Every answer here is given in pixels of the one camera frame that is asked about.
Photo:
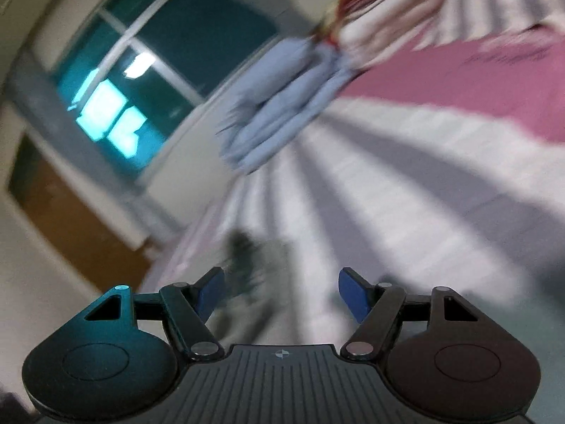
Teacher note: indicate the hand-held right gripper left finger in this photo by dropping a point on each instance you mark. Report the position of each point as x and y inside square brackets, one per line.
[209, 293]

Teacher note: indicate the brown wooden door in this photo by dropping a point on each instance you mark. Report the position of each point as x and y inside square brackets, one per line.
[66, 212]

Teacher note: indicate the grey pants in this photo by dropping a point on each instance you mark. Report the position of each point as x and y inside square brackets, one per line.
[276, 265]

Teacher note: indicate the folded white quilt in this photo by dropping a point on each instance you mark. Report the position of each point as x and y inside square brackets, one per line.
[388, 22]

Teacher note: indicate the striped pillow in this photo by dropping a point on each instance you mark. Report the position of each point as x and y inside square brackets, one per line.
[494, 4]

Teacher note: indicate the sliding glass window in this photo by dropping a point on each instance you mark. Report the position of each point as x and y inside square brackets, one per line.
[176, 53]

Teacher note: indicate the folded light blue duvet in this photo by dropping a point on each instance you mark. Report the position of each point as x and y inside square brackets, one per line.
[282, 97]

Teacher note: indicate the grey curtain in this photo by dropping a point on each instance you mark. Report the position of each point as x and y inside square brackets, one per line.
[53, 110]

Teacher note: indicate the striped pink bed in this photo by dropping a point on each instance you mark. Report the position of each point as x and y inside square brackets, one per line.
[397, 185]

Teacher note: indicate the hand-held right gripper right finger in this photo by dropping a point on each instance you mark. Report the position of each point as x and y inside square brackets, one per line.
[355, 293]

